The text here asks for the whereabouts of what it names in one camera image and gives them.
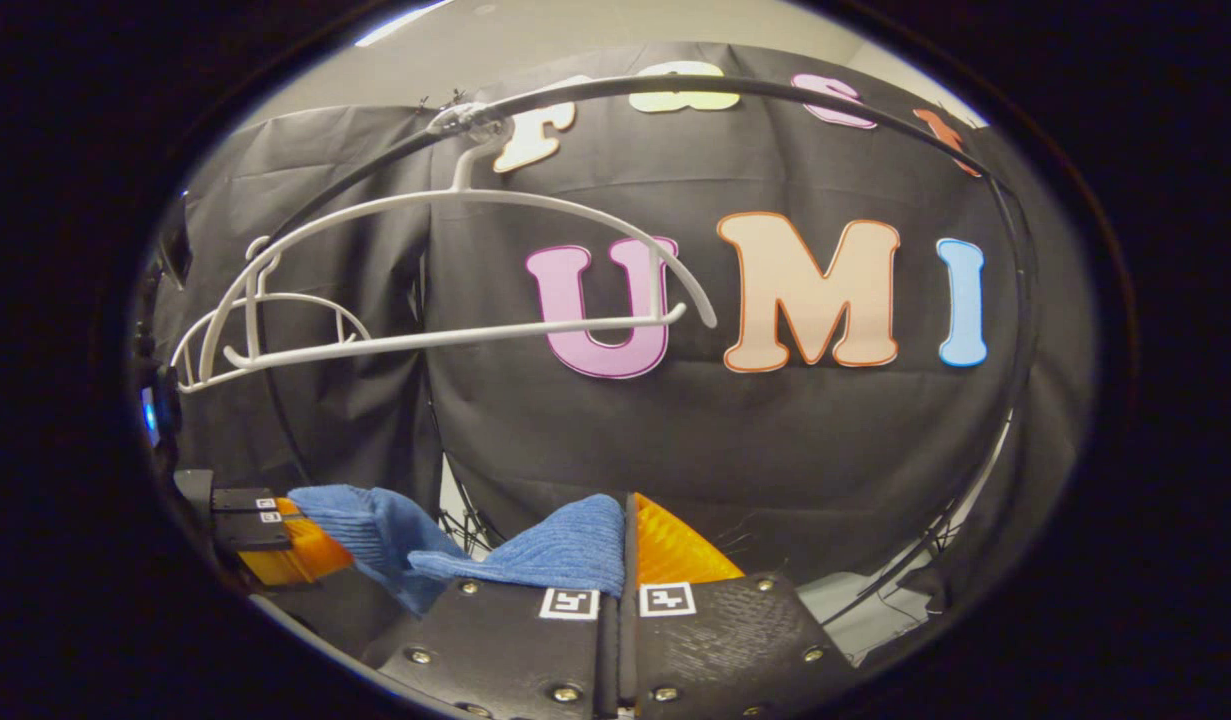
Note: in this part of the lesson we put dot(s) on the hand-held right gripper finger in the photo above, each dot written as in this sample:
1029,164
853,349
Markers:
627,660
608,660

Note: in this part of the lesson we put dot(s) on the black backdrop cloth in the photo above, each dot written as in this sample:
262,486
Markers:
675,440

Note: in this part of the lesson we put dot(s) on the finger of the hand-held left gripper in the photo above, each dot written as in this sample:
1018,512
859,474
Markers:
240,500
305,555

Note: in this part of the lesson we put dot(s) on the black tripod stand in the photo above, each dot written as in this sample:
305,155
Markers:
940,560
467,520

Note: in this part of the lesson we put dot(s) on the white clothes hanger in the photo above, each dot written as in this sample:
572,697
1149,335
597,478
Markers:
495,198

